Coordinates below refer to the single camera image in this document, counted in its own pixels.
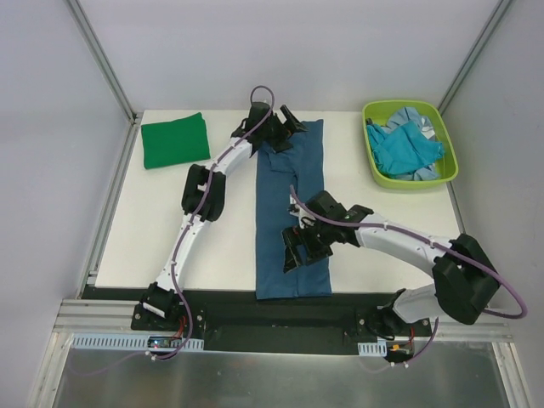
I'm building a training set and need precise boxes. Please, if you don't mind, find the aluminium frame post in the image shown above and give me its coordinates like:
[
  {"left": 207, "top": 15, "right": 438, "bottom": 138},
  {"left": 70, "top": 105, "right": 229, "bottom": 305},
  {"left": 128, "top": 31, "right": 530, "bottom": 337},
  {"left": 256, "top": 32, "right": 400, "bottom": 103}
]
[
  {"left": 438, "top": 0, "right": 516, "bottom": 115},
  {"left": 64, "top": 0, "right": 138, "bottom": 122}
]

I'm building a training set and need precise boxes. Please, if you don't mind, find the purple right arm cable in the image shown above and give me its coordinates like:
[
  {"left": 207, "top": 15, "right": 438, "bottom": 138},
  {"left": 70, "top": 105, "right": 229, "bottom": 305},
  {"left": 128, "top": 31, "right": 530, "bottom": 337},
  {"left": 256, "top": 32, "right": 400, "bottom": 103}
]
[{"left": 288, "top": 183, "right": 529, "bottom": 373}]

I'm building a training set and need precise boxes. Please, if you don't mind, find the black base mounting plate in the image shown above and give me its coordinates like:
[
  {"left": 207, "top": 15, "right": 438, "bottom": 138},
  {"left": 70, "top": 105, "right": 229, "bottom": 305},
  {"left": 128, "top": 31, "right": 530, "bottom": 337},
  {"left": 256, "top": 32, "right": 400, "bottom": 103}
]
[{"left": 82, "top": 285, "right": 488, "bottom": 354}]

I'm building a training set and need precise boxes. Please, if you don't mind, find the front aluminium frame rail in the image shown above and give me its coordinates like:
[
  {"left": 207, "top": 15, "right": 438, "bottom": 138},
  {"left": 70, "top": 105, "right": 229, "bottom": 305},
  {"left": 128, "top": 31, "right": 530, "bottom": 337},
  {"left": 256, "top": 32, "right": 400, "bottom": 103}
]
[{"left": 53, "top": 297, "right": 515, "bottom": 343}]

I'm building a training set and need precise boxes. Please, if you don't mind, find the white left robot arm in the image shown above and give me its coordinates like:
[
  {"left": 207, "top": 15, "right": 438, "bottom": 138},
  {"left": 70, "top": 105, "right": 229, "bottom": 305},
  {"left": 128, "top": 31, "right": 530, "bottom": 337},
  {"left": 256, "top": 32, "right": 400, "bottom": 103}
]
[{"left": 133, "top": 102, "right": 308, "bottom": 331}]

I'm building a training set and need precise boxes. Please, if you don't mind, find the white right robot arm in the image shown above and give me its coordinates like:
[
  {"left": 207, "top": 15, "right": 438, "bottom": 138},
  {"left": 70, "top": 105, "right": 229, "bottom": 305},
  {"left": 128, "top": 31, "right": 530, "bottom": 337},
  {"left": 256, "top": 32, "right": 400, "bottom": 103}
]
[{"left": 282, "top": 190, "right": 501, "bottom": 340}]

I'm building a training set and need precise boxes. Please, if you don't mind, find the left white cable duct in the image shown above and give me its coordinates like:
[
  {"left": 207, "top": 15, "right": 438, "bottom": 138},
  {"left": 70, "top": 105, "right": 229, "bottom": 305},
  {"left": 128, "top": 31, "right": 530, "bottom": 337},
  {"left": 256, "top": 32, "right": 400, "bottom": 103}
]
[{"left": 71, "top": 333, "right": 204, "bottom": 353}]

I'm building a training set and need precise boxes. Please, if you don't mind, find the left aluminium frame post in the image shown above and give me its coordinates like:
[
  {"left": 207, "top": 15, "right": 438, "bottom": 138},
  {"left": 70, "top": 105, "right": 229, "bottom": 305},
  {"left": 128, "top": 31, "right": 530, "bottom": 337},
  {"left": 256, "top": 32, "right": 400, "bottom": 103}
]
[{"left": 64, "top": 0, "right": 138, "bottom": 122}]

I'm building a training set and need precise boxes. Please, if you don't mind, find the teal t shirt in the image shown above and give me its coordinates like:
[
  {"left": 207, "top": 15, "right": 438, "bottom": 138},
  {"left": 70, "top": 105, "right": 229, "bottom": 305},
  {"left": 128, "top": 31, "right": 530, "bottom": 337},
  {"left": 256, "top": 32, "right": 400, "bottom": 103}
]
[{"left": 366, "top": 122, "right": 445, "bottom": 181}]

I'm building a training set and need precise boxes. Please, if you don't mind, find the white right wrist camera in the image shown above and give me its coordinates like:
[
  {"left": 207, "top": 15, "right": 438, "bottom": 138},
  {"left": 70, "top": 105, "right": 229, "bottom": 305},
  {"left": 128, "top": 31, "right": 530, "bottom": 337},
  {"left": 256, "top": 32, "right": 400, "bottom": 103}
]
[{"left": 289, "top": 195, "right": 315, "bottom": 229}]

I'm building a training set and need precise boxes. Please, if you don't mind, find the right white cable duct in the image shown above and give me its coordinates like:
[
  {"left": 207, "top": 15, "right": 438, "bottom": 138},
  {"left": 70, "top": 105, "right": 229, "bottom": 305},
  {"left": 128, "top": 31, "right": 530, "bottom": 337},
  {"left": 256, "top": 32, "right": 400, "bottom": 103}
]
[{"left": 357, "top": 341, "right": 388, "bottom": 358}]

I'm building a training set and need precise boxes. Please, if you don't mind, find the dark blue t shirt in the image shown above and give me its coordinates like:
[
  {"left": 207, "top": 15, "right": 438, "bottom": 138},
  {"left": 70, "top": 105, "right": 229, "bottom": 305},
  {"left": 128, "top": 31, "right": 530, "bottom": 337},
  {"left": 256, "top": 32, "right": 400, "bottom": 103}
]
[{"left": 256, "top": 119, "right": 332, "bottom": 300}]

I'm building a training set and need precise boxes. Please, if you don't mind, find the folded green t shirt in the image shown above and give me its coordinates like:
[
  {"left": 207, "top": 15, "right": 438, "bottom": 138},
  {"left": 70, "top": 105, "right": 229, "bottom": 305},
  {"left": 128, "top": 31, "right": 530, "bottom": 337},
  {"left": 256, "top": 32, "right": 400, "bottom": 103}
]
[{"left": 141, "top": 112, "right": 211, "bottom": 170}]

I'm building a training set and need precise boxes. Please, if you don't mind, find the right aluminium frame post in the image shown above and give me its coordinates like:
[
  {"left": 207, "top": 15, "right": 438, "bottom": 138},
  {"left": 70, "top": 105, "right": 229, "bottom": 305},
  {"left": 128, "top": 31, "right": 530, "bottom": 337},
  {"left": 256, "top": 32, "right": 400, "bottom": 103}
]
[{"left": 438, "top": 0, "right": 516, "bottom": 115}]

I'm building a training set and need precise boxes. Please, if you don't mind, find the white cable duct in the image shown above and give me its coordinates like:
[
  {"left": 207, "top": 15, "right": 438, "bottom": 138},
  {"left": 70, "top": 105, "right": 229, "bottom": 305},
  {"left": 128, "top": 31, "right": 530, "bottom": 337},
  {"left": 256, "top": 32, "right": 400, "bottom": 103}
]
[
  {"left": 71, "top": 333, "right": 204, "bottom": 353},
  {"left": 357, "top": 341, "right": 388, "bottom": 358}
]

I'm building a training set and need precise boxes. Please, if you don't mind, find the lime green plastic basket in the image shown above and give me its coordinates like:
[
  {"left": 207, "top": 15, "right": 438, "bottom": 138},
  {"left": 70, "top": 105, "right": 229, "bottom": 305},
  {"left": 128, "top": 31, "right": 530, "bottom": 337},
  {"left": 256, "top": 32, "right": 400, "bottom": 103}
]
[{"left": 362, "top": 99, "right": 458, "bottom": 190}]

